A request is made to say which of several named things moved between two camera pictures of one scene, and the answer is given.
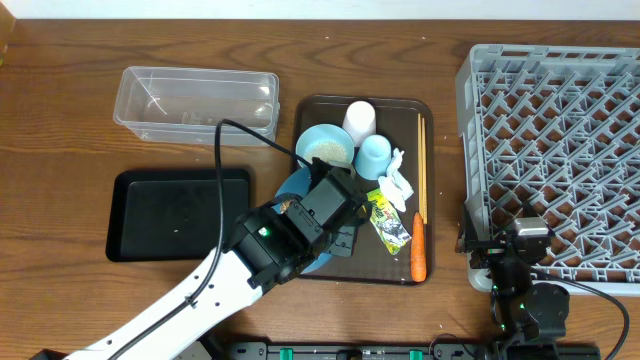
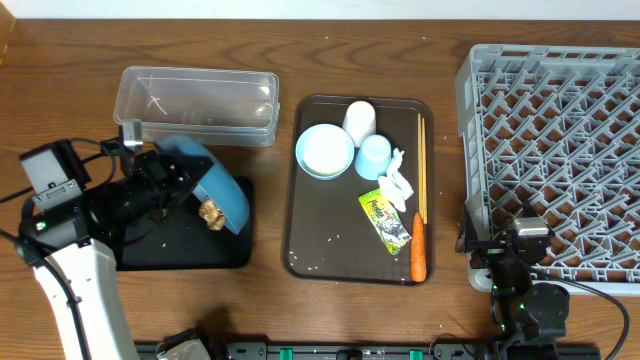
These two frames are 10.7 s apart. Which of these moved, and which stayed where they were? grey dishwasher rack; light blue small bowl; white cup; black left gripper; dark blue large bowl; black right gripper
Moved: dark blue large bowl; black left gripper
Stayed: white cup; light blue small bowl; black right gripper; grey dishwasher rack
